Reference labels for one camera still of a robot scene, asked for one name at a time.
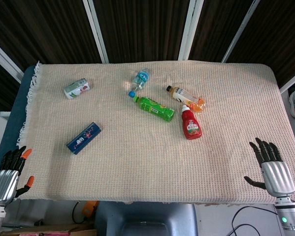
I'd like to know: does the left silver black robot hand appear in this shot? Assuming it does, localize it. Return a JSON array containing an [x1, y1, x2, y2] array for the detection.
[[0, 145, 35, 205]]

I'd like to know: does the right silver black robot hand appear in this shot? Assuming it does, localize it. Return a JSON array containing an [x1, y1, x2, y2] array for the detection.
[[243, 137, 295, 197]]

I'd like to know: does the silver box with blue edge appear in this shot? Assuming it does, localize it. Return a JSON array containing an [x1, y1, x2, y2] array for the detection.
[[66, 121, 102, 156]]

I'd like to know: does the brown cardboard box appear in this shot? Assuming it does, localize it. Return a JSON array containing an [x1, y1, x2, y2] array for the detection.
[[0, 225, 98, 236]]

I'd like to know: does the orange device under table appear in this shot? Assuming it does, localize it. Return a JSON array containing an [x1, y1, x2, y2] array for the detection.
[[82, 201, 98, 219]]

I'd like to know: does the red ketchup bottle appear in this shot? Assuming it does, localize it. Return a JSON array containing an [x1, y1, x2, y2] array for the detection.
[[181, 104, 203, 141]]

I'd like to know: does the white green drink can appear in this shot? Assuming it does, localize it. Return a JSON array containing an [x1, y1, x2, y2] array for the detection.
[[63, 78, 91, 100]]

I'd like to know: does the orange juice bottle black cap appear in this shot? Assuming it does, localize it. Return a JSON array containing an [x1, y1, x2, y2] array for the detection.
[[165, 85, 207, 114]]

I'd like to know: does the beige waffle tablecloth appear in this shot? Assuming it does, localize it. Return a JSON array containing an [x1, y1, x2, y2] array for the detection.
[[15, 60, 295, 206]]

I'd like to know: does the grey blue chair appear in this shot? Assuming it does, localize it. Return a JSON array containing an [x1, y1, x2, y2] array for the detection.
[[94, 201, 198, 236]]

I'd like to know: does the green tea bottle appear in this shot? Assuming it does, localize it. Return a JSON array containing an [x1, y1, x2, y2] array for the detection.
[[132, 95, 175, 122]]

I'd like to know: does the clear water bottle blue cap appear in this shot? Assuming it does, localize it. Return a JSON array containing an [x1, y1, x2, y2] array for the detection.
[[128, 68, 151, 98]]

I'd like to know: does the black floor cable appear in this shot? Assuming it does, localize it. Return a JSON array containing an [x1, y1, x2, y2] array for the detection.
[[231, 206, 283, 236]]

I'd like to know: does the black looped cable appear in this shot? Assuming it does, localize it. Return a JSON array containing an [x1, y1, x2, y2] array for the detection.
[[72, 201, 89, 224]]

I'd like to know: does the white partition frame post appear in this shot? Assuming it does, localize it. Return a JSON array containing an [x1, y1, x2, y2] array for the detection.
[[279, 67, 295, 94], [178, 0, 204, 61], [0, 36, 24, 77], [222, 0, 261, 63], [83, 0, 110, 64]]

